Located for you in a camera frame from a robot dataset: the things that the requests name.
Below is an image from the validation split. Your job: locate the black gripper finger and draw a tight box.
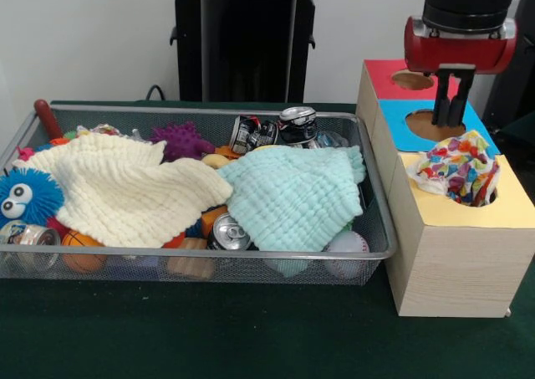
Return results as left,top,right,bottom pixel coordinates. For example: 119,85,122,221
447,68,476,127
431,67,451,127

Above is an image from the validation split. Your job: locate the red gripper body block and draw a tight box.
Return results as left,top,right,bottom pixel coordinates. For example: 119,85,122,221
403,15,518,75

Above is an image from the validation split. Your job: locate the colourful polka dot cloth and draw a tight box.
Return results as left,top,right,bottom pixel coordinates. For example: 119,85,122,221
405,130,502,207

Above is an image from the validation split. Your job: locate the wooden box with three holes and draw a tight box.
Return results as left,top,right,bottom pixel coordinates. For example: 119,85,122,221
355,59,535,318

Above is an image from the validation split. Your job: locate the shallow clear mesh bin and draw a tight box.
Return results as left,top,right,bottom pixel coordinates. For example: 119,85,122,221
0,102,398,286

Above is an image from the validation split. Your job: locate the black upright stand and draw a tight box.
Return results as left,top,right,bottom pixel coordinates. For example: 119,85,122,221
480,0,535,125

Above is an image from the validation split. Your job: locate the neighbouring green covered table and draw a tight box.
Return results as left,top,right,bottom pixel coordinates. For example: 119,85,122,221
491,110,535,171

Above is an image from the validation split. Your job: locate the crushed black and white can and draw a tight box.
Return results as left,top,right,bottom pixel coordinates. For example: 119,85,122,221
278,105,321,148

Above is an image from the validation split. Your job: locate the white baseball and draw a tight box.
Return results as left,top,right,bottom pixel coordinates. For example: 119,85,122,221
324,230,372,279

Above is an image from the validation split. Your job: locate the mint waffle cloth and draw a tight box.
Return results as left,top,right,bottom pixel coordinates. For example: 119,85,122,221
217,144,368,253

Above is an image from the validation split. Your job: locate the crushed black and red can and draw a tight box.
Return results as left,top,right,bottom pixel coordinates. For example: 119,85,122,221
230,115,280,155

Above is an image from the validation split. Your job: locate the silver drink can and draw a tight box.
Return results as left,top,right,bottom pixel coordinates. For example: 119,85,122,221
207,212,254,253

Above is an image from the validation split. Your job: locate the purple spiky toy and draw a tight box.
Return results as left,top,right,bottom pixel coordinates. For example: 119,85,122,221
149,121,217,162

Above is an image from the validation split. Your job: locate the plain wooden block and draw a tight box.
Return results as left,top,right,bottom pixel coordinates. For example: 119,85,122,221
166,237,217,280

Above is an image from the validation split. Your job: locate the dark green table cloth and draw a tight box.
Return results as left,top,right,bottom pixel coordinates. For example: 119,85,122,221
0,98,535,379

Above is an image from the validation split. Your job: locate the cream waffle cloth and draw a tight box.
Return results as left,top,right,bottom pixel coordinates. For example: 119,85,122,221
14,134,234,249

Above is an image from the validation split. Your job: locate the small orange basketball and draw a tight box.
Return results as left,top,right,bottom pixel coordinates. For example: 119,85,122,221
61,230,108,275

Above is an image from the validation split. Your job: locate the blue spiky ball with eyes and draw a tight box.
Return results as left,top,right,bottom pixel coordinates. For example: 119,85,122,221
0,167,66,229

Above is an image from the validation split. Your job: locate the labelled tin can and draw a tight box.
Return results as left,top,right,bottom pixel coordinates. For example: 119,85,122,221
0,220,63,271

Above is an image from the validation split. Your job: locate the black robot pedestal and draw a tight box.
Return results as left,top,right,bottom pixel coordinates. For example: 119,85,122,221
160,0,338,103

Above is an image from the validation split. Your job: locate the black looped cable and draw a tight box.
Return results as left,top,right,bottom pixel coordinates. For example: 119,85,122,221
145,85,171,102

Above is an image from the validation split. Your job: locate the red wooden handle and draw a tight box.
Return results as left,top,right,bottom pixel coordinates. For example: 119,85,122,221
33,98,64,140

